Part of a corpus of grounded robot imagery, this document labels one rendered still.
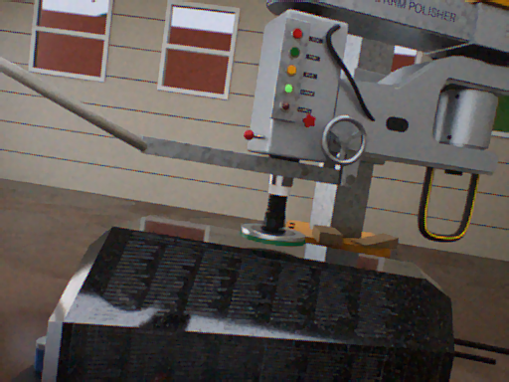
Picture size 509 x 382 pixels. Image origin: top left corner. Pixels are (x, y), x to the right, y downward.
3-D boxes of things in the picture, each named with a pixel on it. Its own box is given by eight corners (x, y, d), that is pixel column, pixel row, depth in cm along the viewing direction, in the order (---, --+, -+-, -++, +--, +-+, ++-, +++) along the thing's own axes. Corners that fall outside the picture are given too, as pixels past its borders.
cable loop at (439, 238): (462, 244, 178) (478, 160, 174) (469, 246, 174) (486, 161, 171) (411, 238, 171) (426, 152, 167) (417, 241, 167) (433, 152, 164)
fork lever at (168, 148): (332, 182, 167) (334, 168, 167) (359, 189, 149) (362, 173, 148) (136, 150, 146) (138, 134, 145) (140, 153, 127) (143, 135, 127)
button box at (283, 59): (292, 122, 139) (307, 24, 136) (295, 121, 136) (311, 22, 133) (267, 117, 136) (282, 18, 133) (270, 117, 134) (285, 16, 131)
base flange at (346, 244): (286, 226, 260) (288, 217, 259) (376, 241, 254) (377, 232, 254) (281, 241, 211) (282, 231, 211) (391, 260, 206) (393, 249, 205)
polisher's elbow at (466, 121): (419, 142, 174) (428, 90, 172) (455, 149, 182) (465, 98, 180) (460, 145, 157) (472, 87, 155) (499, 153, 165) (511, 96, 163)
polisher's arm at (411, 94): (451, 198, 184) (476, 72, 179) (498, 207, 162) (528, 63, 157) (277, 174, 161) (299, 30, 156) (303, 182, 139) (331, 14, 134)
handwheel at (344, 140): (348, 166, 150) (356, 119, 148) (364, 169, 140) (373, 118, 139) (305, 160, 145) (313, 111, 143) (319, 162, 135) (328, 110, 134)
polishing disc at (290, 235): (298, 245, 140) (299, 241, 140) (232, 232, 145) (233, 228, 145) (308, 235, 160) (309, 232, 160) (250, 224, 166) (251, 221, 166)
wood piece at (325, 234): (311, 235, 218) (313, 224, 217) (332, 237, 218) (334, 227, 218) (318, 243, 198) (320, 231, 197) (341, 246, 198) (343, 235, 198)
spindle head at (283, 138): (338, 172, 169) (360, 46, 164) (371, 178, 148) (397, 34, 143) (244, 159, 158) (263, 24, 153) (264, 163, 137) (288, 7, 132)
